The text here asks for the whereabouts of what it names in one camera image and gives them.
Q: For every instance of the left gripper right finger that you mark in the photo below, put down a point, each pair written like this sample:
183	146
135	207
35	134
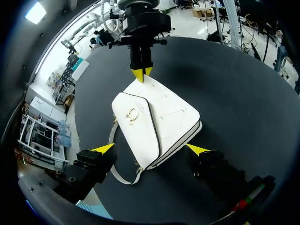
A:
213	166

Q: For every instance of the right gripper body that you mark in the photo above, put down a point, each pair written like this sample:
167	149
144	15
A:
145	25

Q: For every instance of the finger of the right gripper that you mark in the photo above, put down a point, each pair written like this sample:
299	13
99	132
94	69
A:
136	59
147	58

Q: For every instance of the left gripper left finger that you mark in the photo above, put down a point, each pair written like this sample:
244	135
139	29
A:
91	166

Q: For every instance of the white leather handbag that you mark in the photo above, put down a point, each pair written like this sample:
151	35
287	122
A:
145	131

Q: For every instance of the person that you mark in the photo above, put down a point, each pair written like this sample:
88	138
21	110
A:
100	38

